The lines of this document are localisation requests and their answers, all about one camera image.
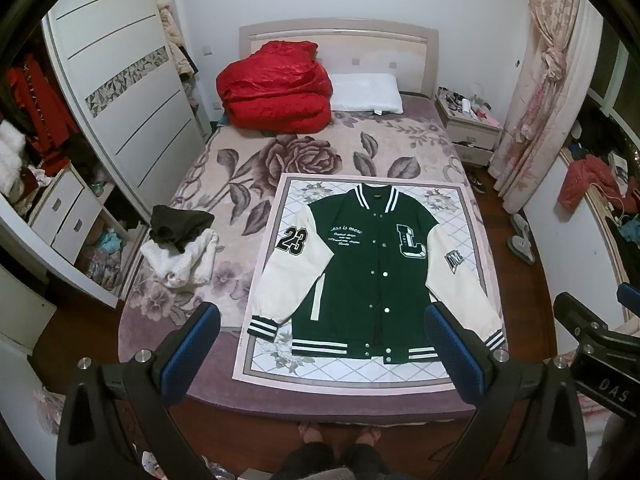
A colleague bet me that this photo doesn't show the white fluffy coat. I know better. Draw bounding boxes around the white fluffy coat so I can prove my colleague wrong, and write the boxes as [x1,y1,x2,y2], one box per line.
[0,120,27,197]

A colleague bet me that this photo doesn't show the grey slipper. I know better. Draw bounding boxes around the grey slipper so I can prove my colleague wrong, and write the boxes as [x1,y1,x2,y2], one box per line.
[507,236,537,264]
[511,213,534,241]

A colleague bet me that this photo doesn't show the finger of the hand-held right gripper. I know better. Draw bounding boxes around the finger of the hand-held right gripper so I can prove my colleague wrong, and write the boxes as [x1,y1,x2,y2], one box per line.
[616,283,640,312]
[552,291,613,347]

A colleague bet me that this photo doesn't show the hanging red clothes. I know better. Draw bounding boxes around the hanging red clothes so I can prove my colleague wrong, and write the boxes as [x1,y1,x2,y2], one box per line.
[5,54,77,177]

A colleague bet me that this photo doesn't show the beige nightstand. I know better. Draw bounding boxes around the beige nightstand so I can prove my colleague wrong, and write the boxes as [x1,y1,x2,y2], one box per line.
[434,87,503,168]

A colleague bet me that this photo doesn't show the white sliding-door wardrobe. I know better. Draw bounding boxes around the white sliding-door wardrobe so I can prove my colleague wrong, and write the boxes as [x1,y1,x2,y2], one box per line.
[0,0,207,311]

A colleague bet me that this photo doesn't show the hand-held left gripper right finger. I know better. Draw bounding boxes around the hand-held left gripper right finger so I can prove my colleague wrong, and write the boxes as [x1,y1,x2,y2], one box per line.
[423,301,591,480]

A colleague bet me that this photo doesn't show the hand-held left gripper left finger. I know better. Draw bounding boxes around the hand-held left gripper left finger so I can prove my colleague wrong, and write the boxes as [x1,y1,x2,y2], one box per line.
[54,301,236,480]

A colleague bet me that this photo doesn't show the white fluffy garment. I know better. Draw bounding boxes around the white fluffy garment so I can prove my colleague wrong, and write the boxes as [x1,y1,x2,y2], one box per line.
[140,230,219,289]

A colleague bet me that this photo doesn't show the red padded jacket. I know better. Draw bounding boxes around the red padded jacket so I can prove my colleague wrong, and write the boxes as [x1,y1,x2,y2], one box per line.
[557,154,626,212]

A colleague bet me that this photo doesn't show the white drawer unit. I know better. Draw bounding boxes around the white drawer unit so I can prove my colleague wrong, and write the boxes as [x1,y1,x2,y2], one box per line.
[27,167,108,267]

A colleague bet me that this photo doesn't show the bed with beige headboard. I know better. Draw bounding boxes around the bed with beige headboard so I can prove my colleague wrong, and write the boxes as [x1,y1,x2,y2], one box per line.
[117,19,507,418]

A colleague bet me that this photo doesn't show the person's legs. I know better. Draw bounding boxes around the person's legs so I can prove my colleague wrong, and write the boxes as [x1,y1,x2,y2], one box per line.
[272,421,402,480]

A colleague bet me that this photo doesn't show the pink floral curtain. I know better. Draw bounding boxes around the pink floral curtain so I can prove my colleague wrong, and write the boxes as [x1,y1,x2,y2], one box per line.
[487,0,606,217]

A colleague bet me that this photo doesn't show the clutter of small items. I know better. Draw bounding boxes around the clutter of small items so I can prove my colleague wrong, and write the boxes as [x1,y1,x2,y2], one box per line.
[437,86,501,126]

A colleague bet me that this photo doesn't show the black garment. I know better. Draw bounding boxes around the black garment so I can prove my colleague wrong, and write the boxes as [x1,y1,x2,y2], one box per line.
[151,205,216,256]

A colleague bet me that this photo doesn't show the green and cream varsity jacket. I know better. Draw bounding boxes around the green and cream varsity jacket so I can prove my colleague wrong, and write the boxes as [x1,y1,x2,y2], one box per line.
[246,183,507,365]

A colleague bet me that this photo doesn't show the white pillow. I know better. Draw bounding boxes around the white pillow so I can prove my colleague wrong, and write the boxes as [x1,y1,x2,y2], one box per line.
[330,73,404,115]

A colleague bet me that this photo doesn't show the pile of plastic bags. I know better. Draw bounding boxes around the pile of plastic bags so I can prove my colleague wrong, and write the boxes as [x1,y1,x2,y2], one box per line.
[79,227,128,292]

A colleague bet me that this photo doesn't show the red quilt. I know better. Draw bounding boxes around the red quilt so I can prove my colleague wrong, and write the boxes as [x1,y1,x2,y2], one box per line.
[216,40,334,136]

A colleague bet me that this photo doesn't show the floral printed white mat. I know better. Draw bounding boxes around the floral printed white mat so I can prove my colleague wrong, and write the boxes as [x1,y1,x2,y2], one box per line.
[232,172,501,396]

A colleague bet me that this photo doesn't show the hanging beige coat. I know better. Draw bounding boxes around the hanging beige coat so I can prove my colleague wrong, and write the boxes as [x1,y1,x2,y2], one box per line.
[156,0,195,80]

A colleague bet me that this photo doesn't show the purple rose-print blanket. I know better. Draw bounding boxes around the purple rose-print blanket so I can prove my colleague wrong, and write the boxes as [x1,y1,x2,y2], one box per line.
[117,95,503,418]

